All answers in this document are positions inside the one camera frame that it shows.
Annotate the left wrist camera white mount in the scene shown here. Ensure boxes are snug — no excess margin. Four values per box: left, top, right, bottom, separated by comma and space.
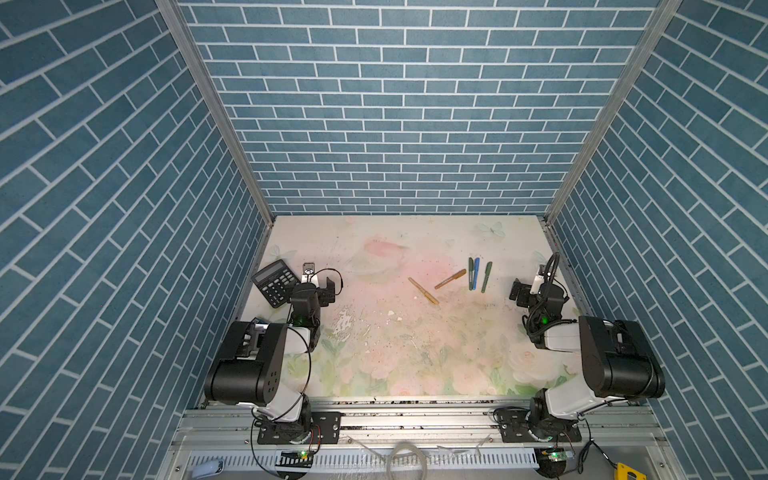
301, 262, 319, 286

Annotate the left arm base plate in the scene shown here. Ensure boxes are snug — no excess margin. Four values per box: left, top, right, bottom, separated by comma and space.
254, 411, 342, 446

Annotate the black desk calculator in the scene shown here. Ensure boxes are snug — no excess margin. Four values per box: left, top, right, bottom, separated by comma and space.
251, 259, 299, 308

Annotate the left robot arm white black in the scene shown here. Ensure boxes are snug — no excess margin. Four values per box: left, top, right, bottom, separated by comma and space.
204, 279, 336, 431

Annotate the blue pen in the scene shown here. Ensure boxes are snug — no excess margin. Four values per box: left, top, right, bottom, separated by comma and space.
472, 257, 481, 290

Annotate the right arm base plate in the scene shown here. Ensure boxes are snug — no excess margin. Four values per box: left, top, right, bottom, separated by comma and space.
491, 407, 582, 444

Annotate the clear looped cable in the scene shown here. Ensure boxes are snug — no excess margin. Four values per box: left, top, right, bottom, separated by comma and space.
383, 440, 428, 480

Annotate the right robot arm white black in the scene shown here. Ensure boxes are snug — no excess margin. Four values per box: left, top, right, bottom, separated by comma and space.
494, 274, 666, 443

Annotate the dark green capped pen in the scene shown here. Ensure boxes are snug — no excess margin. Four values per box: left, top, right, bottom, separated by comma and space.
467, 257, 475, 291

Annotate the tan pen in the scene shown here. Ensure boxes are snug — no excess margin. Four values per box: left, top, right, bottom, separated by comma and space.
434, 269, 467, 290
408, 277, 440, 305

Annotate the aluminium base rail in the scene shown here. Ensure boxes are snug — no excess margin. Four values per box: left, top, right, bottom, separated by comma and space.
158, 397, 683, 479

